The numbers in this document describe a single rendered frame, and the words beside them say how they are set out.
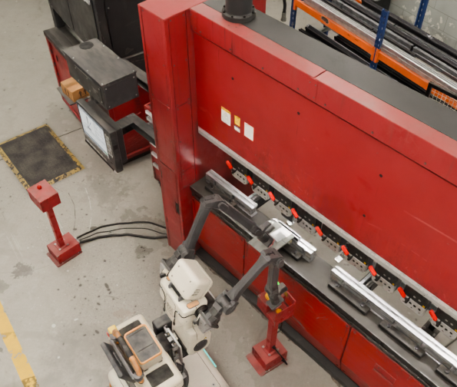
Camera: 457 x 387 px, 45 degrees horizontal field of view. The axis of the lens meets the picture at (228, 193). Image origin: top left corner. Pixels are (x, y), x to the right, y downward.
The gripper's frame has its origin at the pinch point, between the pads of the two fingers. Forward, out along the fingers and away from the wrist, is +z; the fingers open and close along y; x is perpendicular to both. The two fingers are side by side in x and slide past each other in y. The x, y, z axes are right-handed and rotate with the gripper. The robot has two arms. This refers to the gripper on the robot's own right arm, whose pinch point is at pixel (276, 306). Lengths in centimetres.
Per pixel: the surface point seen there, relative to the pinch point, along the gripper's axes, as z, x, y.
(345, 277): -5.1, -14.6, 44.9
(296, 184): -59, 29, 49
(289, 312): 7.7, -4.8, 4.8
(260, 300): 2.0, 11.2, -5.5
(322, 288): 0.8, -8.5, 30.3
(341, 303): 1.5, -24.1, 32.9
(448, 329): -28, -82, 59
